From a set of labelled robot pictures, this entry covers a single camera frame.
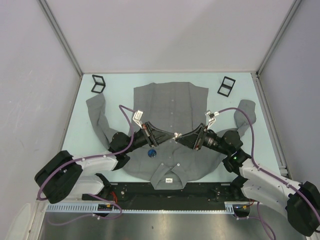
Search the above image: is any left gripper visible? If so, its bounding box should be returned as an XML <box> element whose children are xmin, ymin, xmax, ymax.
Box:
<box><xmin>123</xmin><ymin>121</ymin><xmax>174</xmax><ymax>154</ymax></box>

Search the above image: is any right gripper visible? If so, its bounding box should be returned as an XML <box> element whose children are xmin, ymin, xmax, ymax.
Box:
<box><xmin>175</xmin><ymin>123</ymin><xmax>230</xmax><ymax>156</ymax></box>

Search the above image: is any silver crystal brooch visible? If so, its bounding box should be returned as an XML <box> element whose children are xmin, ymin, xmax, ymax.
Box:
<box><xmin>174</xmin><ymin>132</ymin><xmax>182</xmax><ymax>139</ymax></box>

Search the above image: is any grey button-up shirt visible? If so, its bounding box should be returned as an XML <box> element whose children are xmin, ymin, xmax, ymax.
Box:
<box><xmin>86</xmin><ymin>82</ymin><xmax>257</xmax><ymax>190</ymax></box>

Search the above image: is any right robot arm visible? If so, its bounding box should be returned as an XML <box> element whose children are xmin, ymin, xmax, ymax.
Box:
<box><xmin>174</xmin><ymin>124</ymin><xmax>320</xmax><ymax>237</ymax></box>

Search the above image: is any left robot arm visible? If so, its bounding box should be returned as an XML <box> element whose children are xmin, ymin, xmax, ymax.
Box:
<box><xmin>34</xmin><ymin>122</ymin><xmax>175</xmax><ymax>204</ymax></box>

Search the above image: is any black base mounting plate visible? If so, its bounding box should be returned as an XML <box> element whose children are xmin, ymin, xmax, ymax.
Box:
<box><xmin>95</xmin><ymin>182</ymin><xmax>254</xmax><ymax>204</ymax></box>

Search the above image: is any black display box, right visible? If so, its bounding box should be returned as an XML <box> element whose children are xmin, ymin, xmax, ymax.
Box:
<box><xmin>217</xmin><ymin>76</ymin><xmax>236</xmax><ymax>98</ymax></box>

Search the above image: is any black display box, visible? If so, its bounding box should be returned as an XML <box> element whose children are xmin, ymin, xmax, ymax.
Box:
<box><xmin>217</xmin><ymin>76</ymin><xmax>236</xmax><ymax>98</ymax></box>
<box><xmin>91</xmin><ymin>74</ymin><xmax>106</xmax><ymax>94</ymax></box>

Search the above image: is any black display box, left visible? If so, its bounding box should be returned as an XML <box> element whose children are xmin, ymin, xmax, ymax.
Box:
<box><xmin>91</xmin><ymin>74</ymin><xmax>106</xmax><ymax>94</ymax></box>

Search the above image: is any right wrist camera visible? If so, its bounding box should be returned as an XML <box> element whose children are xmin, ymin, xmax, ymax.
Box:
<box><xmin>205</xmin><ymin>110</ymin><xmax>220</xmax><ymax>129</ymax></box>

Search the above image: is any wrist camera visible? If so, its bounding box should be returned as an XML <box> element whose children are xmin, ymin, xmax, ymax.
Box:
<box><xmin>132</xmin><ymin>110</ymin><xmax>144</xmax><ymax>128</ymax></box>
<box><xmin>205</xmin><ymin>110</ymin><xmax>220</xmax><ymax>129</ymax></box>

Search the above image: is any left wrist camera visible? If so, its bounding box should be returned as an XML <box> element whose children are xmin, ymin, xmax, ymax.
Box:
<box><xmin>132</xmin><ymin>110</ymin><xmax>144</xmax><ymax>128</ymax></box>

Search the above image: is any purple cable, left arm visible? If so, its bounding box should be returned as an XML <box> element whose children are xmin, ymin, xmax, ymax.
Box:
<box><xmin>36</xmin><ymin>104</ymin><xmax>141</xmax><ymax>225</ymax></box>

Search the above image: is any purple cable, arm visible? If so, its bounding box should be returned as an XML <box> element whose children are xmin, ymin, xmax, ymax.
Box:
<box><xmin>36</xmin><ymin>104</ymin><xmax>141</xmax><ymax>225</ymax></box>
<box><xmin>216</xmin><ymin>107</ymin><xmax>320</xmax><ymax>236</ymax></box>

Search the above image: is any white slotted cable duct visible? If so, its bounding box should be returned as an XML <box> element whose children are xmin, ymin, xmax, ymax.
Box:
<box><xmin>46</xmin><ymin>201</ymin><xmax>237</xmax><ymax>214</ymax></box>

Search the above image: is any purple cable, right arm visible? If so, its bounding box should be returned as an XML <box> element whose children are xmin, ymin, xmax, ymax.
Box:
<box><xmin>216</xmin><ymin>107</ymin><xmax>320</xmax><ymax>236</ymax></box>

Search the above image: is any aluminium frame rail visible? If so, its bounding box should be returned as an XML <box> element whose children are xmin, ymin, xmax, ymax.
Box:
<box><xmin>23</xmin><ymin>200</ymin><xmax>49</xmax><ymax>240</ymax></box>

